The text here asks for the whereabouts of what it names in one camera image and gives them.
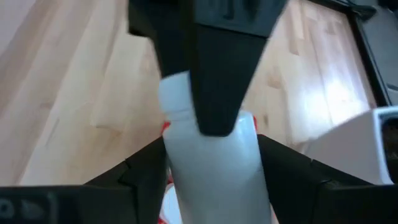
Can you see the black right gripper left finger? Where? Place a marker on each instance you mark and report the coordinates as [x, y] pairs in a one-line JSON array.
[[124, 199]]

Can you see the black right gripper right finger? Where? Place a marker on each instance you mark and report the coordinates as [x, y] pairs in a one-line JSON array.
[[311, 199]]

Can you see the white pill bottle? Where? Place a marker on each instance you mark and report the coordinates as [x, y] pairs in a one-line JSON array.
[[217, 180], [170, 205]]

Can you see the white hexagonal plant pot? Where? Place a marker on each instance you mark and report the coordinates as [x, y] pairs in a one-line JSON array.
[[348, 149]]

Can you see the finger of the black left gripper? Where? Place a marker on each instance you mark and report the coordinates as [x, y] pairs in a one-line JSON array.
[[168, 37], [227, 87]]

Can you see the black metal table frame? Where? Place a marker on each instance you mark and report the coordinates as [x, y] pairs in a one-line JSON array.
[[369, 62]]

